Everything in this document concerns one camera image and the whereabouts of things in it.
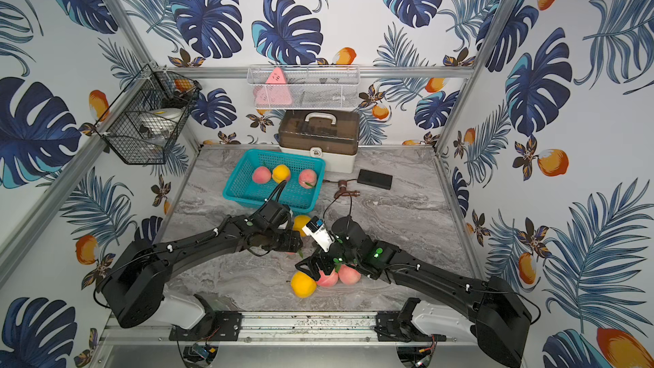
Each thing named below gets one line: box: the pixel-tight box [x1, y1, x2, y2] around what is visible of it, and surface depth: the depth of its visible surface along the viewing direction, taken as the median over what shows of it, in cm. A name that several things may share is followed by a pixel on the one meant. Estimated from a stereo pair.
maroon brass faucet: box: [333, 179, 361, 199], surface depth 106 cm
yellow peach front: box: [290, 270, 317, 299], surface depth 79 cm
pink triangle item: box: [252, 67, 293, 106], surface depth 92 cm
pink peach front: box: [316, 269, 339, 288], surface depth 80 cm
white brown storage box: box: [278, 109, 361, 174], surface depth 105 cm
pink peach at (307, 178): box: [298, 168, 317, 190], surface depth 104 cm
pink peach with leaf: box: [252, 166, 272, 184], surface depth 106 cm
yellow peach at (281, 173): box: [271, 163, 291, 184], surface depth 106 cm
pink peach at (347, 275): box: [338, 264, 362, 286], surface depth 80 cm
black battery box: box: [356, 168, 393, 190], surface depth 109 cm
